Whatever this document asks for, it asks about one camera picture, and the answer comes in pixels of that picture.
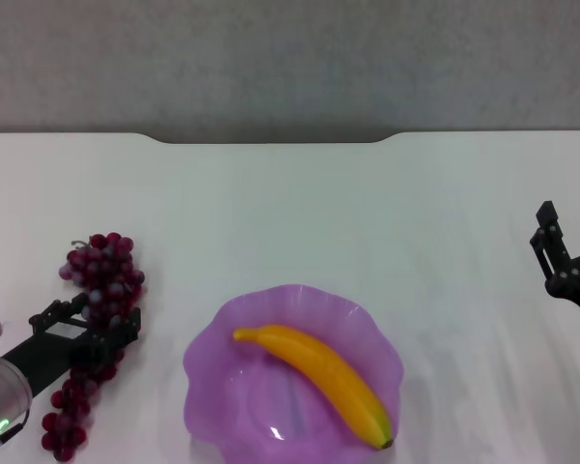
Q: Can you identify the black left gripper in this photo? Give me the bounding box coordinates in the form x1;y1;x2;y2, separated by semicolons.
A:
2;292;142;401

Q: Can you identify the dark red grape bunch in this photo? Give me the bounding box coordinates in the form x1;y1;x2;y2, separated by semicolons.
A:
41;233;146;461

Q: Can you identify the yellow banana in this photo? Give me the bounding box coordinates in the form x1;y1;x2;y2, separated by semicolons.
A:
232;323;395;450

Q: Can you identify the purple wavy plastic bowl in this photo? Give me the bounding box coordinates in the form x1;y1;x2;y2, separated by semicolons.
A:
182;283;405;464

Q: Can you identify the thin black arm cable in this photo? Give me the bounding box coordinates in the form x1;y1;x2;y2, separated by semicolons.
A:
0;408;32;444

